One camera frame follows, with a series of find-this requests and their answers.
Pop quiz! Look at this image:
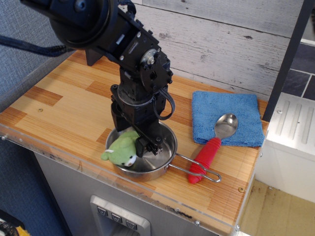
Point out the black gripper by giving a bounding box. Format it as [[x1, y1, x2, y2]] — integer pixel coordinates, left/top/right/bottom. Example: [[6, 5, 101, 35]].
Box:
[[110, 85, 167, 158]]

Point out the green plush frog toy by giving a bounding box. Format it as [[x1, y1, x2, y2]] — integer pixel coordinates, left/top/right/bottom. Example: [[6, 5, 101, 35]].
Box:
[[101, 131, 139, 167]]

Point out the stainless steel pot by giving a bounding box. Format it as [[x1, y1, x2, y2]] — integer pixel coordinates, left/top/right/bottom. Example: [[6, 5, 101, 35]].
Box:
[[106, 123, 221, 182]]

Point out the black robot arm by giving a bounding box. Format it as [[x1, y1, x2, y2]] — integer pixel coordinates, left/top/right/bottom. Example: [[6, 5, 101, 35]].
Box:
[[24, 0, 174, 156]]

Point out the clear acrylic edge guard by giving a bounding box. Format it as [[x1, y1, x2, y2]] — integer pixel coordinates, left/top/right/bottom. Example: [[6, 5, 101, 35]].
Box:
[[0, 124, 258, 236]]

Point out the blue folded cloth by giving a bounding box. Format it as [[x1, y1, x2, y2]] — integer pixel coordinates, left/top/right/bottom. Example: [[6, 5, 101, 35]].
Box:
[[192, 91, 265, 147]]

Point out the silver control panel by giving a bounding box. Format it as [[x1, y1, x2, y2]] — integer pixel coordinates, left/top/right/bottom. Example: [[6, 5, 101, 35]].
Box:
[[90, 195, 151, 236]]

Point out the grey toy dishwasher front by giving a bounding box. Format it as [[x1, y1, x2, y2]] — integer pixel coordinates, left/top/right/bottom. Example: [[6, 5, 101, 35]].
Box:
[[35, 154, 235, 236]]

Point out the white ridged cabinet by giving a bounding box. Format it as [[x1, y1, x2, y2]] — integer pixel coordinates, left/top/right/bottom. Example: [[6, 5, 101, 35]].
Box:
[[255, 93, 315, 202]]

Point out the red handled metal spoon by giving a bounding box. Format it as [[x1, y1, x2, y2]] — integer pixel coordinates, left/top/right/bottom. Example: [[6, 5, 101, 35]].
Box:
[[188, 113, 238, 184]]

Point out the left dark frame post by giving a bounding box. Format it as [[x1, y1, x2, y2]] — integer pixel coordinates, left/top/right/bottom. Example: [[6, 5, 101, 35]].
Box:
[[85, 49, 103, 66]]

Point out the dark frame post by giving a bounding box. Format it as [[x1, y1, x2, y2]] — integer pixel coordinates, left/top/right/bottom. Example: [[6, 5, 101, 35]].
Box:
[[85, 49, 103, 66], [262, 0, 314, 122]]

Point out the right dark frame post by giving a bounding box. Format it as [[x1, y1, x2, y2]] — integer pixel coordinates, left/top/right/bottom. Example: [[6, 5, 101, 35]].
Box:
[[262, 0, 314, 122]]

